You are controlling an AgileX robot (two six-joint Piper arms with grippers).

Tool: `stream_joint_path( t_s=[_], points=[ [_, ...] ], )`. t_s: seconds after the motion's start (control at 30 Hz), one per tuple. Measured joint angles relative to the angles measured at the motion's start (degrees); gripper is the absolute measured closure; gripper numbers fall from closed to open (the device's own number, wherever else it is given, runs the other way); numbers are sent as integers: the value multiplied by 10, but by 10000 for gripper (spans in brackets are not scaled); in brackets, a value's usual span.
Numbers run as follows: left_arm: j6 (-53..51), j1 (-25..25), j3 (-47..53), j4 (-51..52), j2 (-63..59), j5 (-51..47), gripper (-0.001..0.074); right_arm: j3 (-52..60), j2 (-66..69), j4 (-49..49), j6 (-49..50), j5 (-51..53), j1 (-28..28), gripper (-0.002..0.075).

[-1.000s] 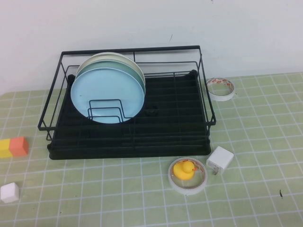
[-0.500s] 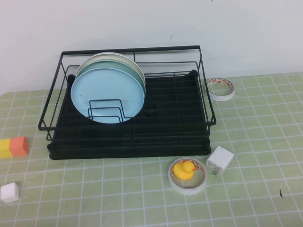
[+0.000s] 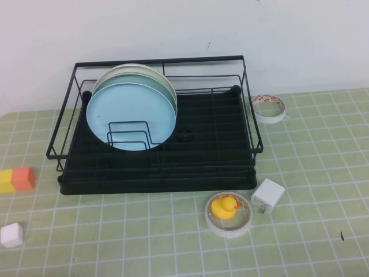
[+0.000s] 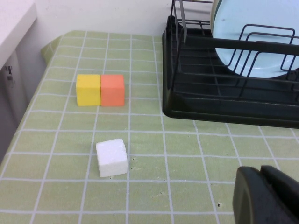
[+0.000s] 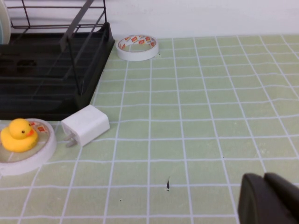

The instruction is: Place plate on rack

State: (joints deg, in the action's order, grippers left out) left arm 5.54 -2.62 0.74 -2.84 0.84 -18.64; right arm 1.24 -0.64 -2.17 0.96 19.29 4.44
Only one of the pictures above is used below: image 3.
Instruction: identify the orange cube block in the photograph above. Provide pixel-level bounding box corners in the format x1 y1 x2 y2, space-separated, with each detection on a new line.
11 166 36 192

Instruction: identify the yellow rubber duck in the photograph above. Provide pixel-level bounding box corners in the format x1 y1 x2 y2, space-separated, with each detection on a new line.
211 199 240 221

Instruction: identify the small white tape roll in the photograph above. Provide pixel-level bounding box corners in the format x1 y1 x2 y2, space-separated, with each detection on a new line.
250 93 287 125

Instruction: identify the mint green round plate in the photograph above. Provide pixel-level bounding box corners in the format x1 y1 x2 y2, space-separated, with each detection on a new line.
92 72 178 116

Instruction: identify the white power adapter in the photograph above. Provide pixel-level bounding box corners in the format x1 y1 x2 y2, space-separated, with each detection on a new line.
251 178 286 215

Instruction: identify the yellow cube block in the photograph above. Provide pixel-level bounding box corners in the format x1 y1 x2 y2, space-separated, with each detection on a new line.
0 169 16 194

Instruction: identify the black wire dish rack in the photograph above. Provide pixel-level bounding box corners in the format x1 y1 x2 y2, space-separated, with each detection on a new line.
46 55 265 180

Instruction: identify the black plastic drip tray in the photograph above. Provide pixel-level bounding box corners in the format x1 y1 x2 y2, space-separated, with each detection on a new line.
57 84 258 196

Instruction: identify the large white tape roll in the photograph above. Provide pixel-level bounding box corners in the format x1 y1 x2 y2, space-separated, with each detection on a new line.
205 191 254 239

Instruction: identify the cream round plate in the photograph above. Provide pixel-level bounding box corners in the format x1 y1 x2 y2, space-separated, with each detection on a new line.
93 63 176 96

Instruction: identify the green checked tablecloth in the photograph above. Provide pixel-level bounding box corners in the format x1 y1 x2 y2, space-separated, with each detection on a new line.
0 88 369 277

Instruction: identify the white cube block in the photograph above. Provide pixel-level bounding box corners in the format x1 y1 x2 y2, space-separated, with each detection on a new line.
0 222 24 248

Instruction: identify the light blue round plate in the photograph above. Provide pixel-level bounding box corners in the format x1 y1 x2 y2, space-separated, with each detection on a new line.
85 82 177 152

